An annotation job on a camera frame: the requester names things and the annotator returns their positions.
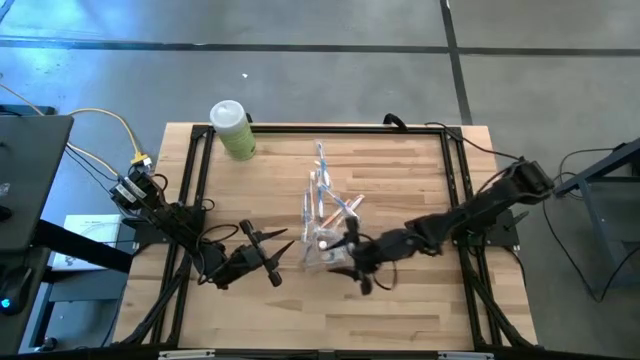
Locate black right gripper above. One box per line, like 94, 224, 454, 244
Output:
326, 216, 417, 296

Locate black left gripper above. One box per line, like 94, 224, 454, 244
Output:
213, 219, 296, 291

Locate clear plastic bag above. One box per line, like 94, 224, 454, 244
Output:
301, 223, 362, 272

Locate green disinfecting wipes canister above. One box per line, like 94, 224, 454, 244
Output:
208, 99, 258, 162

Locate white booklet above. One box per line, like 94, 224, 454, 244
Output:
51, 213, 124, 272

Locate black desk support beam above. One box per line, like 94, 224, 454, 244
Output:
32, 218, 134, 275

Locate dark grey desk top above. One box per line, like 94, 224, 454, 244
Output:
0, 104, 75, 251

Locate black computer mouse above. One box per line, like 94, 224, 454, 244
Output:
0, 266, 33, 317

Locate blue-grey metal cart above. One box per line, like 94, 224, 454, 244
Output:
552, 137, 640, 301

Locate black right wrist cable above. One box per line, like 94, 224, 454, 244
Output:
372, 257, 399, 292

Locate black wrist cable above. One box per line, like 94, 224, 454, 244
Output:
372, 257, 399, 292
196, 223, 240, 287

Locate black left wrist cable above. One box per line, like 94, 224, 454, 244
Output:
196, 223, 240, 287

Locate black aluminium table frame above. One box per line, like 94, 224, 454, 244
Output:
113, 122, 539, 351

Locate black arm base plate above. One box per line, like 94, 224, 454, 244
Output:
132, 219, 201, 246
452, 208, 521, 247

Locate white bracket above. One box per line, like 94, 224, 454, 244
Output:
438, 351, 495, 360
158, 349, 216, 360

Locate black cable bundle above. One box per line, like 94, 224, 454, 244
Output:
462, 247, 532, 349
117, 244, 197, 347

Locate black cable hook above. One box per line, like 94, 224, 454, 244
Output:
382, 113, 407, 132

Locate yellow network cable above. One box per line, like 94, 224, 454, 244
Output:
67, 107, 153, 169

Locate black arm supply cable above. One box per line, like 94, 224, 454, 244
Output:
424, 121, 521, 162

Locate cream cable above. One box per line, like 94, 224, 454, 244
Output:
0, 82, 124, 181

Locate black floor cable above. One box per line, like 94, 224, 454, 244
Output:
542, 199, 640, 304

